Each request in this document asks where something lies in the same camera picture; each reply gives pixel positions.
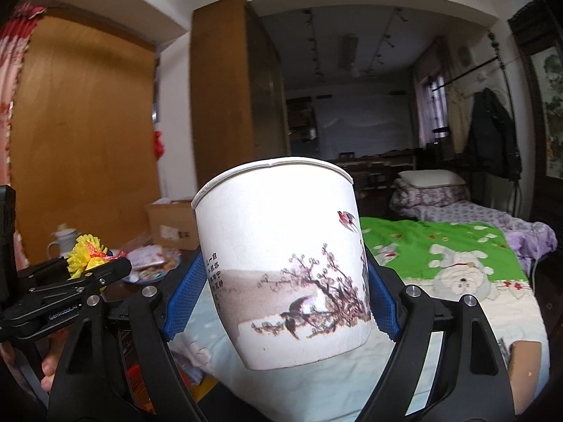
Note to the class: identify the yellow plastic wrapper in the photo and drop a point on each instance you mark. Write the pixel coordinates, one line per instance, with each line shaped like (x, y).
(83, 252)

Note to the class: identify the ceiling track light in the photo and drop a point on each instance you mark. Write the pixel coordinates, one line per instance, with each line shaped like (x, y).
(313, 44)
(387, 39)

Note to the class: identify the round wall vent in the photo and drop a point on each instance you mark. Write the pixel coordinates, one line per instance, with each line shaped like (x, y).
(464, 56)

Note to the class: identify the window with purple curtain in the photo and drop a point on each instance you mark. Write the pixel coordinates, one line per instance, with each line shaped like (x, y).
(431, 114)

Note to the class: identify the wooden door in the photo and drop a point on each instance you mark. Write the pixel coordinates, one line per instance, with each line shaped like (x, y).
(88, 140)

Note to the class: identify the blue plate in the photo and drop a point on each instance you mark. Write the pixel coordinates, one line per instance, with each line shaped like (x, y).
(149, 278)

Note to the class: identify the wooden tables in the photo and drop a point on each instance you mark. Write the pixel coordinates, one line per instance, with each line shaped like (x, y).
(382, 171)

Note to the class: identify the red hanging ornament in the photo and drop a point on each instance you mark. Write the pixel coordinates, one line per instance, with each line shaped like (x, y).
(158, 145)

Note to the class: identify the wooden wardrobe with glass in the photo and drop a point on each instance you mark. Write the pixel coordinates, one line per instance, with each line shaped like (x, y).
(220, 96)

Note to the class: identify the black metal coat rack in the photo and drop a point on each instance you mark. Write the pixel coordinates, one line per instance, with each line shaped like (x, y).
(499, 59)

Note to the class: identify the purple bed sheet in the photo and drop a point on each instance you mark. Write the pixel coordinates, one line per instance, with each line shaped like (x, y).
(528, 237)

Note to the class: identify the carved painted screen panel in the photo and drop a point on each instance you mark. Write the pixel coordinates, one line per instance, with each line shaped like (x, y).
(550, 96)

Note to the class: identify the brown cardboard box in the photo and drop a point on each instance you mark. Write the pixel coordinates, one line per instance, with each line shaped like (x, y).
(171, 224)

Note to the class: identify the white snack packet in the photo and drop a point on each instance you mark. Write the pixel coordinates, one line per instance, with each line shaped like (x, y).
(151, 255)

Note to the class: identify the fluorescent ceiling lamp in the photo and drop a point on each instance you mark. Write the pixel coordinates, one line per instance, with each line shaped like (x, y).
(349, 50)

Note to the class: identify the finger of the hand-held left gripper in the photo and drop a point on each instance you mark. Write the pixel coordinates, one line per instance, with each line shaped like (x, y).
(44, 274)
(105, 274)

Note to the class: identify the pink printed curtain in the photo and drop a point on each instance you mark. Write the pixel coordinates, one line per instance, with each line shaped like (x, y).
(11, 96)

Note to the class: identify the green white cartoon blanket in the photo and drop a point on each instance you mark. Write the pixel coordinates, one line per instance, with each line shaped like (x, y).
(418, 237)

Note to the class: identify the white wall board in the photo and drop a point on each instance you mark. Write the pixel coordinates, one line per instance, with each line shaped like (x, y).
(365, 123)

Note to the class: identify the white pillow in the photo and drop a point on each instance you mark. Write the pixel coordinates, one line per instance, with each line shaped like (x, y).
(431, 179)

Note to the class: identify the black jacket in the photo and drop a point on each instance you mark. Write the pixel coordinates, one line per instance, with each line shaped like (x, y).
(490, 140)

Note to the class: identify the person's left hand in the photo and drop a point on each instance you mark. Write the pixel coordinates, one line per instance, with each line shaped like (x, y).
(50, 367)

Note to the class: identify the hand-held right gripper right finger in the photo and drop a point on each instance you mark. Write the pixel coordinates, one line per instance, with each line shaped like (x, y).
(382, 303)

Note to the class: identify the beige coat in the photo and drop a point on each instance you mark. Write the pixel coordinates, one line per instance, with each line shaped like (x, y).
(459, 118)

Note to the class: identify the white thermos jug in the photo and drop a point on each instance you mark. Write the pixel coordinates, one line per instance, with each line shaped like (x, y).
(61, 239)

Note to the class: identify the folded floral quilt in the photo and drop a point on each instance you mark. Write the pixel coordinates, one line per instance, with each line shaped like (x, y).
(431, 198)

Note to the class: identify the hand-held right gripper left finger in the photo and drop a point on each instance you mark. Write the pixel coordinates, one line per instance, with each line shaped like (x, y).
(184, 301)

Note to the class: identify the white painted paper cup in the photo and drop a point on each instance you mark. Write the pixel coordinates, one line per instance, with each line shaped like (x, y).
(272, 237)

